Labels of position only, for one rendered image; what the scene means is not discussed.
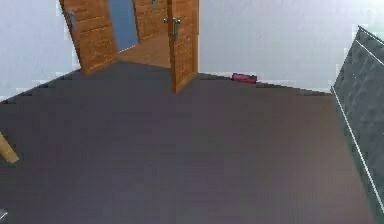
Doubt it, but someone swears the dark red flat box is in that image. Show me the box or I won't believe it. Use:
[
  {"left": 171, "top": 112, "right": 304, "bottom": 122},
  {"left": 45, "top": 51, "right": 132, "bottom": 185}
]
[{"left": 231, "top": 72, "right": 258, "bottom": 85}]

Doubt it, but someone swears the light wooden furniture leg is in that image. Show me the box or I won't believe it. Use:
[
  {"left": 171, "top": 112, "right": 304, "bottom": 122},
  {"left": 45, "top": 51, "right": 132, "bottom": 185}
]
[{"left": 0, "top": 131, "right": 20, "bottom": 165}]

